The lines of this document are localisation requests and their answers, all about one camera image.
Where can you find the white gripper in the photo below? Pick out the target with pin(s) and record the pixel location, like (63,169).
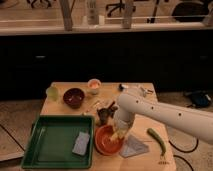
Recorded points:
(123,122)

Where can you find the yellow banana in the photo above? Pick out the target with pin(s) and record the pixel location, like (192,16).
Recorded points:
(114,137)

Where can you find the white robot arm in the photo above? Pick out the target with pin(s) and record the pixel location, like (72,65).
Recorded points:
(194,122)

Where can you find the red bowl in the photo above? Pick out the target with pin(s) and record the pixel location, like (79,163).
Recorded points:
(103,141)

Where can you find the dark maroon bowl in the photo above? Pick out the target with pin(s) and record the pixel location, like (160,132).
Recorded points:
(74,98)

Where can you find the dark metal pot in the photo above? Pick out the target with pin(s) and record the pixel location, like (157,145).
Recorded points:
(105,113)

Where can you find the grey folded cloth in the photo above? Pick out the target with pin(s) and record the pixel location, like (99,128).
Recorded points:
(132,147)

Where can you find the small black white object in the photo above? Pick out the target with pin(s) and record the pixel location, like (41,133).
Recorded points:
(121,87)

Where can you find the white cup orange inside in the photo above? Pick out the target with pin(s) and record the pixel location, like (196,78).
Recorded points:
(94,85)

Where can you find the grey sponge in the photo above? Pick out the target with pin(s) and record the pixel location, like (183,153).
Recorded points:
(81,143)

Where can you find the small fork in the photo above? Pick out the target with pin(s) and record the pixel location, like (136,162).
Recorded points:
(163,161)

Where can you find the green plastic tray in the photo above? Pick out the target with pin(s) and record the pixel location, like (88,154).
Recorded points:
(52,141)

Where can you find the light green cup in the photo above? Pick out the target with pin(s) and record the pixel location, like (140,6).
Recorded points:
(52,93)

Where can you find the dark bag on floor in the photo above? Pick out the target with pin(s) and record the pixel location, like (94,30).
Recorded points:
(199,99)

